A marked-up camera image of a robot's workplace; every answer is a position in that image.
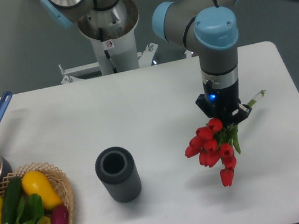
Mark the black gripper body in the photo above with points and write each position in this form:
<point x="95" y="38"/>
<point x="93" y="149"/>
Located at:
<point x="224" y="101"/>

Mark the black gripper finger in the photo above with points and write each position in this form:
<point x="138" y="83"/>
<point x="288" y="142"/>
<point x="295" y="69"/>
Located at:
<point x="204" y="105"/>
<point x="240" y="114"/>

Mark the red tulip bouquet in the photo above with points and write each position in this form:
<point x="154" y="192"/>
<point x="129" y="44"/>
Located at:
<point x="215" y="142"/>

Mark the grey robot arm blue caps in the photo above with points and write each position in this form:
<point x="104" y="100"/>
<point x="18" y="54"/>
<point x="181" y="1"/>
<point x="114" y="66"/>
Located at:
<point x="207" y="28"/>

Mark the dark grey ribbed vase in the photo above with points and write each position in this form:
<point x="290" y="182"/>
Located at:
<point x="116" y="169"/>

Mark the woven wicker basket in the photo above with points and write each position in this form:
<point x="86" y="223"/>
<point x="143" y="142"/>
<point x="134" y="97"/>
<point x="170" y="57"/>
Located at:
<point x="58" y="180"/>

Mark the purple eggplant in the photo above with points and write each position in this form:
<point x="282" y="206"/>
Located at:
<point x="60" y="215"/>

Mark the yellow squash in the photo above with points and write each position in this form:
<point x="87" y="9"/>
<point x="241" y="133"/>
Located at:
<point x="35" y="182"/>

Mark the green cucumber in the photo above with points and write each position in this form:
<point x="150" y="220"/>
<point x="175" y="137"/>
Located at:
<point x="11" y="201"/>

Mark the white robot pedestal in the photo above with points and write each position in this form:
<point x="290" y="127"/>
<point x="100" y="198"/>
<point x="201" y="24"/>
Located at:
<point x="111" y="34"/>

